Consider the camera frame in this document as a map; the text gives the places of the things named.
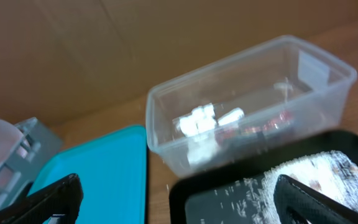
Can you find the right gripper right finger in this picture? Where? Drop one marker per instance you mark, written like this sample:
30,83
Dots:
298,203

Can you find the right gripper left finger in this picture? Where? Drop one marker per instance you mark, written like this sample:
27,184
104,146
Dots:
60,200

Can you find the clear plastic bin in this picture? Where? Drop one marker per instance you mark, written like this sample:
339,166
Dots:
285,73

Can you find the red snack wrapper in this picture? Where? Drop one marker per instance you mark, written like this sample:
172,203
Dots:
272,126

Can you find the pile of white rice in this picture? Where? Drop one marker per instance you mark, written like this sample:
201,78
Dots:
331,173

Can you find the white napkin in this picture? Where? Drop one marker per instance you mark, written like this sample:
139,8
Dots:
202,129

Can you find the grey dishwasher rack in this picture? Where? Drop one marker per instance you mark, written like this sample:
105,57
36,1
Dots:
37,146

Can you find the black tray bin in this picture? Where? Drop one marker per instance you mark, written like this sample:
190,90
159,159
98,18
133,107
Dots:
192,200

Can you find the teal plastic tray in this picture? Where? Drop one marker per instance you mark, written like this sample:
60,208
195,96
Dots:
113,175

